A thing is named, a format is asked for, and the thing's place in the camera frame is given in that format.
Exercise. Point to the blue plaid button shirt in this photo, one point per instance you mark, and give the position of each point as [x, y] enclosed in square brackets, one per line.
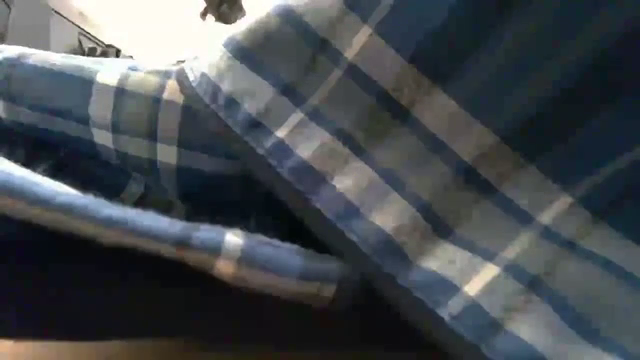
[400, 175]

